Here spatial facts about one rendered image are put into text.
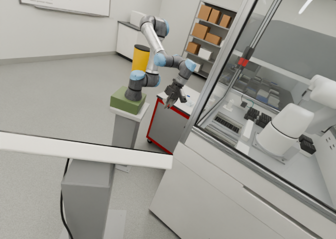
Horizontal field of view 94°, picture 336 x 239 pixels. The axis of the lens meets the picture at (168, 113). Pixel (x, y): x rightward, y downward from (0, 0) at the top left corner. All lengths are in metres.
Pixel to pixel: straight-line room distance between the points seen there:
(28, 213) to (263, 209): 1.65
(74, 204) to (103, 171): 0.19
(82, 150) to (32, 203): 1.34
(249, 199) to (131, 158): 0.73
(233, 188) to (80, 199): 0.75
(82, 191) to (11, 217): 1.18
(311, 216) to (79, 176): 0.99
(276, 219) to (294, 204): 0.14
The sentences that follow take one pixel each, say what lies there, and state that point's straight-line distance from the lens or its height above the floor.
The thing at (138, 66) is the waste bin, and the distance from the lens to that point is 3.98.
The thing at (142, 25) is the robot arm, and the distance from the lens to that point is 1.25.
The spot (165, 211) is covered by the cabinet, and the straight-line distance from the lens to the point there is 1.54.
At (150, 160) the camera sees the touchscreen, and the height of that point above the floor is 1.18.
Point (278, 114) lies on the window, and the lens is 0.80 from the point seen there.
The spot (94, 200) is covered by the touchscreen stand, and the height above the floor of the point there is 0.93.
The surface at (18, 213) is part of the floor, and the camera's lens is 1.83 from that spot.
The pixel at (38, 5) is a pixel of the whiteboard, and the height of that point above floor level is 0.98.
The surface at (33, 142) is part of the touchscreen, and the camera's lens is 0.56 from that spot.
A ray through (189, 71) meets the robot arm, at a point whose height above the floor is 1.30.
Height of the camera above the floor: 1.58
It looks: 33 degrees down
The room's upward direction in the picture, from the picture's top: 20 degrees clockwise
